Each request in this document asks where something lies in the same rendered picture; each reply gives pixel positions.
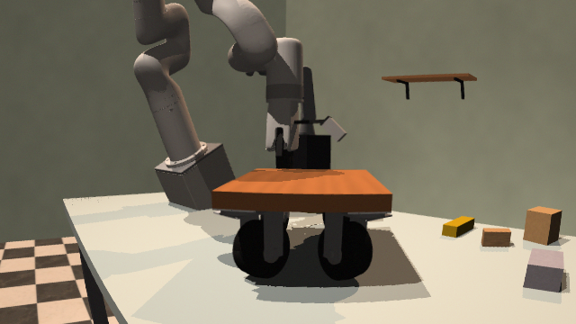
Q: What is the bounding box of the yellow rectangular block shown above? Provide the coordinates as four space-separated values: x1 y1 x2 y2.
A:
442 216 475 238

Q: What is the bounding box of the orange-brown wooden dolly with black wheels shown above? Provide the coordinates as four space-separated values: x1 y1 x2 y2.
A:
211 168 392 281

